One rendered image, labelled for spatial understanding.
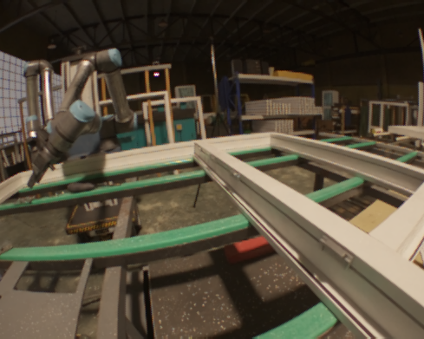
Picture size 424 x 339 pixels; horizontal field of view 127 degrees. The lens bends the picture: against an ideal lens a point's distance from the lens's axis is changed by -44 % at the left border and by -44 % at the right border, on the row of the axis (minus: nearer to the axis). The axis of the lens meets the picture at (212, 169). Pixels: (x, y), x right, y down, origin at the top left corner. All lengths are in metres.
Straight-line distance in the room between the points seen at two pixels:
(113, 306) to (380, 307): 0.33
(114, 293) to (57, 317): 0.11
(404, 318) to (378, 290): 0.04
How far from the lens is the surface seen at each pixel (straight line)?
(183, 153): 0.91
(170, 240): 0.34
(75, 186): 0.71
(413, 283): 0.22
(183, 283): 0.63
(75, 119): 0.65
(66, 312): 0.32
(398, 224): 0.29
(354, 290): 0.24
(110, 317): 0.32
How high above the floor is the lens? 1.07
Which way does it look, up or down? 17 degrees down
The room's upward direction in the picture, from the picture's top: 5 degrees counter-clockwise
